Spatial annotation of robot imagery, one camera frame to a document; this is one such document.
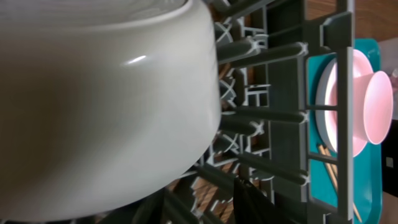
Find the large white plate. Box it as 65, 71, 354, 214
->
314, 58, 340, 153

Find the upper wooden chopstick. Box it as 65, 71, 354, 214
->
319, 146, 363, 223

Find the lower wooden chopstick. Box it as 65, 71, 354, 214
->
318, 144, 338, 193

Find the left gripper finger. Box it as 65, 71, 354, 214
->
233, 177, 280, 224

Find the teal plastic tray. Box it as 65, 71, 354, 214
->
308, 39, 382, 224

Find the wooden chopstick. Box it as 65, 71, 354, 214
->
319, 146, 363, 223
318, 144, 338, 193

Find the grey shallow bowl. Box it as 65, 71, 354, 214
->
1, 1, 221, 222

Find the grey plastic dish rack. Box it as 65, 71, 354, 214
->
99, 0, 355, 223

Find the black plastic tray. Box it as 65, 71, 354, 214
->
381, 119, 398, 197

